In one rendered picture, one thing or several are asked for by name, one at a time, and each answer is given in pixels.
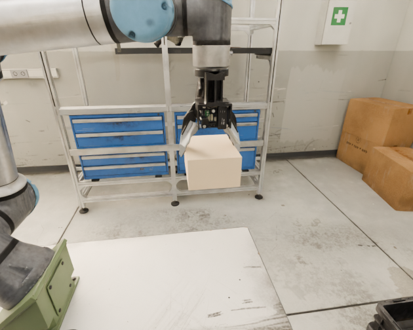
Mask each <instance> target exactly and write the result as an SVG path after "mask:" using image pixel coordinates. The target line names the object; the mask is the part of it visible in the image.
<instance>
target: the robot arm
mask: <svg viewBox="0 0 413 330"><path fill-rule="evenodd" d="M232 9H233V5H232V0H0V63H1V62H2V61H3V60H4V59H5V58H6V56H7V55H9V54H21V53H28V52H40V51H47V50H59V49H66V48H78V47H84V46H96V45H108V44H115V43H117V44H118V43H132V42H140V43H152V42H155V41H158V40H159V39H161V38H163V37H185V36H192V38H193V45H231V42H230V41H231V12H232ZM229 50H230V46H193V67H196V69H194V74H195V76H196V77H204V78H199V79H198V83H197V89H196V93H195V101H194V102H193V105H191V108H190V110H189V111H188V112H187V113H186V114H185V116H184V119H183V123H182V131H181V136H180V146H179V150H180V156H181V157H182V156H183V155H184V153H185V151H186V147H187V145H188V144H189V143H190V139H191V137H192V136H193V135H195V134H196V132H197V131H198V130H199V121H200V123H201V128H202V129H203V128H218V129H219V130H221V129H223V131H224V132H225V133H227V134H228V136H229V139H230V141H231V142H232V144H233V146H235V148H236V149H237V150H238V152H239V151H240V144H241V142H240V139H239V132H238V130H237V120H236V117H235V115H234V113H233V111H232V103H231V102H230V101H229V100H228V99H227V98H223V80H225V77H226V76H228V75H229V69H227V67H229V59H230V56H232V55H233V51H229ZM1 80H3V73H2V69H1V64H0V81H1ZM196 118H197V123H196V122H195V121H196ZM38 201H39V191H38V189H37V187H36V186H35V184H31V181H30V180H29V179H27V178H26V177H25V176H24V175H22V174H20V173H18V171H17V168H16V163H15V159H14V155H13V151H12V147H11V144H10V138H9V133H8V130H7V125H6V122H5V118H4V114H3V109H2V106H1V101H0V307H1V308H4V309H6V310H10V309H12V308H14V307H15V306H16V305H17V304H18V303H19V302H20V301H21V300H22V299H23V298H24V297H25V296H26V295H27V294H28V293H29V291H30V290H31V289H32V287H33V286H34V285H35V284H36V283H37V281H38V280H39V279H40V277H41V276H42V275H43V273H44V272H45V271H46V269H47V267H48V266H49V264H50V262H51V261H52V258H53V257H54V253H55V251H54V250H53V249H51V248H49V247H46V246H44V247H41V246H37V245H34V244H29V243H25V242H21V241H19V240H18V239H16V238H14V237H13V236H11V234H12V233H13V232H14V231H15V230H16V229H17V228H18V227H19V225H20V224H21V223H22V222H23V221H24V219H25V218H26V217H27V216H28V215H30V214H31V213H32V211H33V210H34V209H35V207H36V205H37V203H38Z"/></svg>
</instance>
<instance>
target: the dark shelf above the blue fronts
mask: <svg viewBox="0 0 413 330"><path fill-rule="evenodd" d="M229 51H233V54H254V55H263V56H270V55H271V54H272V48H230V50H229ZM115 54H162V48H121V52H117V48H115ZM168 54H193V48H168Z"/></svg>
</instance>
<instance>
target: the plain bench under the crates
mask: <svg viewBox="0 0 413 330"><path fill-rule="evenodd" d="M66 246H67V249H68V252H69V256H70V258H71V261H72V264H73V267H74V271H73V274H72V275H71V277H73V276H79V277H80V279H79V282H78V284H77V287H76V289H75V292H74V294H73V297H72V299H71V302H70V304H69V307H68V310H67V312H66V315H65V317H64V320H63V322H62V325H61V327H60V330H68V329H77V330H293V328H292V326H291V324H290V322H289V319H288V317H287V315H286V312H285V310H284V308H283V306H282V303H281V301H280V299H279V296H278V294H277V292H276V290H275V288H274V285H273V283H272V281H271V278H270V277H269V274H268V272H267V269H266V267H265V264H264V262H263V261H262V258H261V256H260V253H259V251H258V249H257V247H256V244H255V242H254V240H253V238H252V235H251V233H250V231H249V229H248V227H236V228H228V229H215V230H201V231H193V232H180V233H172V234H159V235H151V236H138V237H130V238H117V239H109V240H96V241H88V242H74V243H67V245H66ZM2 309H3V308H1V307H0V312H1V310H2Z"/></svg>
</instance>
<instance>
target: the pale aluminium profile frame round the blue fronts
mask: <svg viewBox="0 0 413 330"><path fill-rule="evenodd" d="M255 2H256V0H250V12H249V18H231V24H239V25H248V26H231V31H245V32H246V34H247V35H248V43H247V48H252V39H253V33H254V30H257V29H264V28H269V27H271V28H272V30H273V42H272V54H271V61H270V68H269V80H268V86H267V98H266V103H267V109H265V117H264V119H259V122H264V129H263V136H262V140H250V141H240V142H241V144H240V147H256V146H262V148H261V155H260V156H256V160H260V164H258V162H257V161H255V168H256V170H251V169H248V170H241V176H246V175H249V176H250V177H251V179H252V180H253V182H254V184H255V185H240V187H228V188H219V189H201V190H192V191H189V189H186V190H180V189H179V188H178V187H177V186H176V184H177V182H179V181H180V180H187V175H186V174H179V175H176V174H177V171H176V168H175V166H177V160H176V159H175V155H176V151H179V146H180V144H174V136H173V126H175V122H173V121H172V111H171V93H170V72H169V60H168V40H167V37H163V38H161V44H162V53H163V71H164V81H165V99H166V108H167V122H166V123H165V126H168V145H141V146H126V147H101V148H87V149H71V147H70V144H69V139H68V134H67V131H66V130H72V128H71V126H65V124H64V119H63V116H62V115H60V112H59V109H60V104H59V101H58V96H57V93H56V89H55V85H54V81H53V78H52V73H51V70H50V65H49V61H48V58H47V53H46V51H40V52H37V53H38V57H39V61H40V64H41V68H42V71H43V75H44V78H45V82H46V86H47V90H48V93H49V97H50V101H51V104H52V108H53V111H54V116H55V119H56V123H57V126H58V130H59V133H60V137H61V140H62V145H63V148H64V152H65V155H66V159H67V162H68V166H69V171H70V174H71V178H72V181H73V186H74V188H75V193H76V195H77V200H78V203H79V207H80V208H82V209H80V210H79V213H86V212H88V211H89V209H88V208H85V206H86V205H85V203H86V202H103V201H113V200H130V199H139V198H157V197H166V196H172V199H173V202H171V205H172V206H178V205H179V204H180V203H179V201H177V196H183V195H192V194H209V193H226V192H235V191H253V190H257V193H258V194H257V195H255V198H256V199H258V200H261V199H262V198H263V196H262V195H261V194H262V187H263V181H264V170H265V164H266V153H267V142H268V136H269V125H270V119H271V108H272V102H273V91H274V85H275V74H276V68H277V57H278V51H279V39H280V34H281V22H282V17H283V5H284V0H277V4H276V11H275V18H255V17H254V11H255ZM71 49H72V52H73V58H74V62H75V67H76V71H77V76H78V79H79V86H80V89H81V95H82V98H83V103H84V106H89V100H88V96H87V91H86V87H85V81H84V77H83V72H82V68H81V62H80V58H79V53H78V49H77V48H71ZM251 56H252V54H246V73H245V93H244V102H246V101H248V93H249V83H250V66H251ZM269 103H270V109H269ZM168 106H169V111H170V112H168ZM55 109H56V110H55ZM56 111H57V113H58V115H56ZM155 151H167V153H168V154H169V155H170V160H169V161H168V166H170V172H171V175H155V176H148V177H128V178H117V179H90V180H86V181H84V175H83V171H82V172H81V173H80V174H79V176H78V174H77V171H78V170H82V167H75V162H74V159H73V156H79V155H102V154H115V153H141V152H155ZM256 175H258V178H257V177H256ZM158 181H168V182H169V183H170V184H171V185H172V187H171V188H170V189H169V190H168V191H158V192H140V193H130V194H113V195H103V196H87V195H88V193H89V191H90V190H91V188H92V186H99V185H118V184H128V183H147V182H158ZM83 187H85V188H84V190H83V192H82V188H83Z"/></svg>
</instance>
